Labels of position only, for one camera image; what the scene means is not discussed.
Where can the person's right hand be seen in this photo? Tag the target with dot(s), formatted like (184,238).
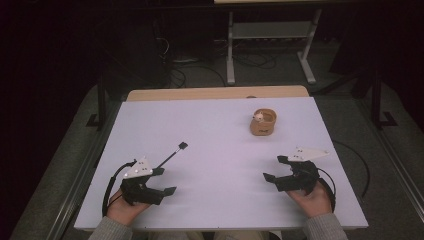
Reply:
(311,203)

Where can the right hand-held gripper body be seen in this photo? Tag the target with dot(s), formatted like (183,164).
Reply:
(300,176)

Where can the tan bear pen holder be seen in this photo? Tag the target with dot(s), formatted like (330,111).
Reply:
(263,128)

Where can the black metal stand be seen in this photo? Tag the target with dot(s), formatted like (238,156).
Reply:
(376,100)
(101,106)

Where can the white metal desk frame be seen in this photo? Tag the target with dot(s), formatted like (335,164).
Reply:
(270,30)

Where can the black pen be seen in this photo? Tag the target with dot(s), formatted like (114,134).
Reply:
(173,154)

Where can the person's left hand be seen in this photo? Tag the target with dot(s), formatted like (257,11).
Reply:
(121,211)

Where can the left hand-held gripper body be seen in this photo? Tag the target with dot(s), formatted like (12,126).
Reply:
(135,191)

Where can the wooden table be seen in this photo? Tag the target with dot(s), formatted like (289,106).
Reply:
(216,93)

